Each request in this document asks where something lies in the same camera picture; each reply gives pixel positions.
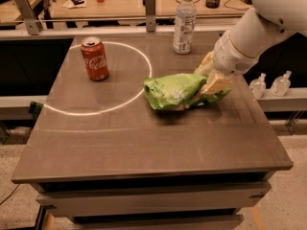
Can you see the red coke can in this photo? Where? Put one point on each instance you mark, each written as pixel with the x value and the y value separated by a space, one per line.
pixel 94 58

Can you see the metal rail bracket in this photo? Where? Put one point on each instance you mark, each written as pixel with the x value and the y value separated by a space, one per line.
pixel 31 21
pixel 149 15

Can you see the middle metal rail bracket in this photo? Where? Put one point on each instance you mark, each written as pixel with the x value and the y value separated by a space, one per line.
pixel 149 15

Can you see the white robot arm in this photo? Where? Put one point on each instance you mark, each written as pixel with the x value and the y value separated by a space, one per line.
pixel 265 24

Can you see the grey drawer cabinet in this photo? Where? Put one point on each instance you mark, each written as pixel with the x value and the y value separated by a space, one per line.
pixel 177 203

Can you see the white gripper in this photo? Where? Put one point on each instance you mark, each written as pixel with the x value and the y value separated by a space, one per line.
pixel 230 58

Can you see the clear plastic water bottle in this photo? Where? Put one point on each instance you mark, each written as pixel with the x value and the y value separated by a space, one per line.
pixel 184 27

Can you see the small clear sanitizer bottle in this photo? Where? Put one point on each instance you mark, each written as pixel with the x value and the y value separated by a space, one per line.
pixel 258 86

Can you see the left metal rail bracket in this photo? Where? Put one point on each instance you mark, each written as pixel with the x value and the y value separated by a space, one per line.
pixel 31 21

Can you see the black mesh pen holder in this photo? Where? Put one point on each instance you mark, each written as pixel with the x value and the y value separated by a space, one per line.
pixel 212 4

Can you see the green bottle at table edge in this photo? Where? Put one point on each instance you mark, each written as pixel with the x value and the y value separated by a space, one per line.
pixel 35 108

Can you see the green rice chip bag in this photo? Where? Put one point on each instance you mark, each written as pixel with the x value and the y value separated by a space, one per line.
pixel 179 92

